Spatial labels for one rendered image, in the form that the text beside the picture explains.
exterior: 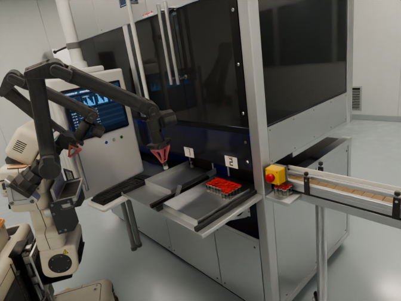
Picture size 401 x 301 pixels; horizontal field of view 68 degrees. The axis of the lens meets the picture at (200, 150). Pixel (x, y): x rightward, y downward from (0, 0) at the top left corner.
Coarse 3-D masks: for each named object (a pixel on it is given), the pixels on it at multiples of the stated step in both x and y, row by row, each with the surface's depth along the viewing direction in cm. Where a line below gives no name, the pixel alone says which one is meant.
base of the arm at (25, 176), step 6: (18, 174) 113; (24, 174) 113; (30, 174) 113; (36, 174) 115; (18, 180) 112; (24, 180) 112; (30, 180) 113; (36, 180) 115; (12, 186) 110; (18, 186) 111; (24, 186) 113; (30, 186) 114; (36, 186) 116; (18, 192) 111; (24, 192) 111; (30, 192) 114
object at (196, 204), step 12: (192, 192) 154; (204, 192) 154; (168, 204) 145; (180, 204) 145; (192, 204) 144; (204, 204) 142; (216, 204) 140; (228, 204) 135; (180, 216) 133; (192, 216) 133; (204, 216) 126
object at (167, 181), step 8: (176, 168) 188; (184, 168) 190; (192, 168) 188; (200, 168) 186; (152, 176) 177; (160, 176) 181; (168, 176) 182; (176, 176) 180; (184, 176) 178; (192, 176) 177; (200, 176) 168; (152, 184) 168; (160, 184) 172; (168, 184) 171; (176, 184) 169; (184, 184) 161; (168, 192) 157
